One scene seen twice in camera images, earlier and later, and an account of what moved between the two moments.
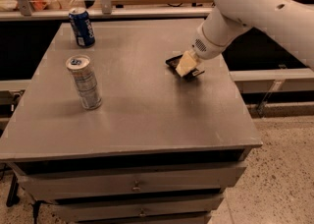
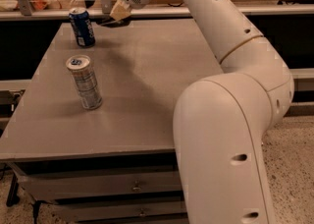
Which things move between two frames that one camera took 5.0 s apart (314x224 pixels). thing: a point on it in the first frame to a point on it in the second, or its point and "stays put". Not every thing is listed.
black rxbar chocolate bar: x=174 y=61 to x=114 y=24
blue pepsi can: x=82 y=28 stays put
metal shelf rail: x=110 y=14 stays put
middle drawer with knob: x=138 y=209 stays put
